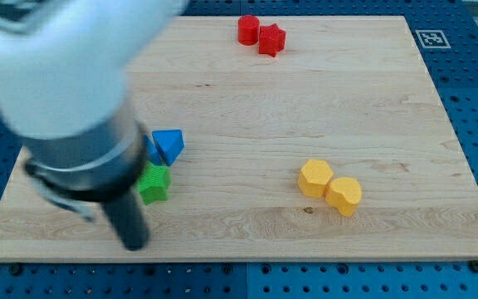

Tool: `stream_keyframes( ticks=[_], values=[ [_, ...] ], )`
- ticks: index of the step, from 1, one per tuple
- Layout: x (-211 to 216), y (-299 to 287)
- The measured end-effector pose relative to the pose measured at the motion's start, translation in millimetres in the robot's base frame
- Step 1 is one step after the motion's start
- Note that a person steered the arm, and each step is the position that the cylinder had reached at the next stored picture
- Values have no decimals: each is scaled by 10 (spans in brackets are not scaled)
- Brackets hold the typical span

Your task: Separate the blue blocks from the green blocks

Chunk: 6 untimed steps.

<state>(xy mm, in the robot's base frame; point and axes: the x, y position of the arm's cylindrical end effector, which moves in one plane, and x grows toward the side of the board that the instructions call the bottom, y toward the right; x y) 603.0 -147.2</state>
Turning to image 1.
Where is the yellow hexagon block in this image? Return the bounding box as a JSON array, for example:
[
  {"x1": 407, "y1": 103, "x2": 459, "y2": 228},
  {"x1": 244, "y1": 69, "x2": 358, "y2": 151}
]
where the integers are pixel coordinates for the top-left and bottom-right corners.
[{"x1": 297, "y1": 159, "x2": 334, "y2": 198}]

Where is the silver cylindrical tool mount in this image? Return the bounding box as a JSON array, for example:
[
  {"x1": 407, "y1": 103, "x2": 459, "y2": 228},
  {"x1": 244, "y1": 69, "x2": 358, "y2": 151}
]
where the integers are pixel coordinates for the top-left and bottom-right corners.
[{"x1": 22, "y1": 97, "x2": 147, "y2": 221}]

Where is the blue block behind arm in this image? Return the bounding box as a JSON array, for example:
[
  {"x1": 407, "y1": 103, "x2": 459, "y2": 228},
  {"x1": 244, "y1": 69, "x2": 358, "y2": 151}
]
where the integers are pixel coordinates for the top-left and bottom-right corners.
[{"x1": 144, "y1": 135, "x2": 163, "y2": 166}]

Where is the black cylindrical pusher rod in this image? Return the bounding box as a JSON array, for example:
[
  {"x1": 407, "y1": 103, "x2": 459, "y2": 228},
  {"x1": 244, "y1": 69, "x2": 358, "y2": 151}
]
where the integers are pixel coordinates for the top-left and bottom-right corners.
[{"x1": 101, "y1": 190, "x2": 150, "y2": 251}]

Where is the yellow heart block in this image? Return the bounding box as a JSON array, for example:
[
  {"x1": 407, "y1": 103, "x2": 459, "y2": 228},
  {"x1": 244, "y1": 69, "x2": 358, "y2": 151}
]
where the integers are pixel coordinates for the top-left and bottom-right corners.
[{"x1": 324, "y1": 177, "x2": 363, "y2": 217}]

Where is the red cylinder block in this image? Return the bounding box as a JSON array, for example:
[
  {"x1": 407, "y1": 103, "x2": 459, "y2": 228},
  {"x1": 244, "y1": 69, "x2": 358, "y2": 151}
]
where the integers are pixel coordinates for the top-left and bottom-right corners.
[{"x1": 237, "y1": 15, "x2": 260, "y2": 46}]

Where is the light wooden board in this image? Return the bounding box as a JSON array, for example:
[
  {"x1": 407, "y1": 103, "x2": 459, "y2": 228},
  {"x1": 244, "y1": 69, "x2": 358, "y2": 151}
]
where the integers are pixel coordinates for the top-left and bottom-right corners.
[{"x1": 0, "y1": 17, "x2": 478, "y2": 263}]

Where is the green star block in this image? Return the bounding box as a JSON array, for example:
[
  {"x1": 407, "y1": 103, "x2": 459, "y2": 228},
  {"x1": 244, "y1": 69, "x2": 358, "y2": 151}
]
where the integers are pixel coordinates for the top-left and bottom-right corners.
[{"x1": 137, "y1": 162, "x2": 171, "y2": 205}]

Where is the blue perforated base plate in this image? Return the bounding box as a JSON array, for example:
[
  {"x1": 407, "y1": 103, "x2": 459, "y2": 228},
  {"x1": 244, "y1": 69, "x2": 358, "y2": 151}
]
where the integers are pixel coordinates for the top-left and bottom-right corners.
[{"x1": 0, "y1": 0, "x2": 478, "y2": 298}]

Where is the blue triangular block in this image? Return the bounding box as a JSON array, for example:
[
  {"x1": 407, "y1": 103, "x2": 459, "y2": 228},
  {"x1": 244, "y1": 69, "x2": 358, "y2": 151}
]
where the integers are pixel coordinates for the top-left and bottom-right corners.
[{"x1": 151, "y1": 129, "x2": 184, "y2": 166}]

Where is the red star block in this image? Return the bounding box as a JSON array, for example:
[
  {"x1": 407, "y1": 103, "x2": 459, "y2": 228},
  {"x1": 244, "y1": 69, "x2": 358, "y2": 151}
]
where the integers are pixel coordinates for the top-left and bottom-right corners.
[{"x1": 258, "y1": 23, "x2": 286, "y2": 57}]

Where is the white fiducial marker tag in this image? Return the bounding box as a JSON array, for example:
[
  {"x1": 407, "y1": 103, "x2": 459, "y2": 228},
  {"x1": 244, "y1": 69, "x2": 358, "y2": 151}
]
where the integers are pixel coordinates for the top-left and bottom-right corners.
[{"x1": 415, "y1": 29, "x2": 451, "y2": 49}]

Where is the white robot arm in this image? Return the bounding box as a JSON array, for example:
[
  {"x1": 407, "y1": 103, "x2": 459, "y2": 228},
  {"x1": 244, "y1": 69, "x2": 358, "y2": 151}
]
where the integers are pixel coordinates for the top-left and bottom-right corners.
[{"x1": 0, "y1": 0, "x2": 187, "y2": 251}]

